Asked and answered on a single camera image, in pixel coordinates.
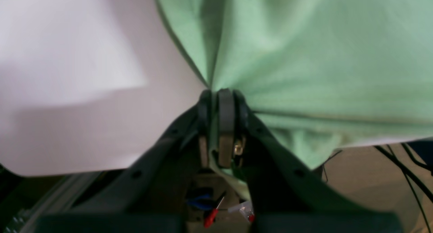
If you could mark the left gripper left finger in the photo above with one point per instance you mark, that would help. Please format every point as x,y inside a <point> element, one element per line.
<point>148,197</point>

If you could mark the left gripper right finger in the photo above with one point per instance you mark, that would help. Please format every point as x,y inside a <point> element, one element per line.
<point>286,196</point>

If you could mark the green T-shirt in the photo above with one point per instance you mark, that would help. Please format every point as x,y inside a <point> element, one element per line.
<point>320,74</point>

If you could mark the red handled tool on floor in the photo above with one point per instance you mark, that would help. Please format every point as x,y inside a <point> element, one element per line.
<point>210,216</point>

